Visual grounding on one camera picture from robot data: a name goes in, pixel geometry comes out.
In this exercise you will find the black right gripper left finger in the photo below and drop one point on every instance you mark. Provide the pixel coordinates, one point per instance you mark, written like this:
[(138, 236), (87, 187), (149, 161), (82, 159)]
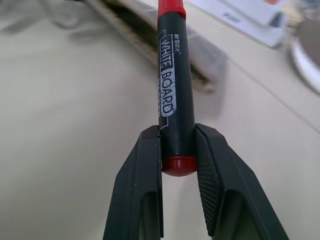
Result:
[(135, 190)]

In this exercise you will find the grey whiteboard eraser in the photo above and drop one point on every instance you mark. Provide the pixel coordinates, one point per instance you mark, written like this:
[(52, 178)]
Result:
[(150, 42)]

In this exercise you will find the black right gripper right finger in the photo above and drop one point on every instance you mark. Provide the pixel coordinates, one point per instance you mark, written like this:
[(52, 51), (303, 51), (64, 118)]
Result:
[(232, 190)]

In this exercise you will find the white paper box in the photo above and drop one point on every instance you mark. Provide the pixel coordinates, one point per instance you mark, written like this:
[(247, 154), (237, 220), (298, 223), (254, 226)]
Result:
[(252, 20)]

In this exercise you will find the red whiteboard marker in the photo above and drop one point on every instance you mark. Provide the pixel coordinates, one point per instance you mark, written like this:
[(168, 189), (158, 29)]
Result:
[(176, 100)]

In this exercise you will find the round silver base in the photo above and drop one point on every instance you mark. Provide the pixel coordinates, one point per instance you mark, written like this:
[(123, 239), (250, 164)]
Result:
[(306, 52)]

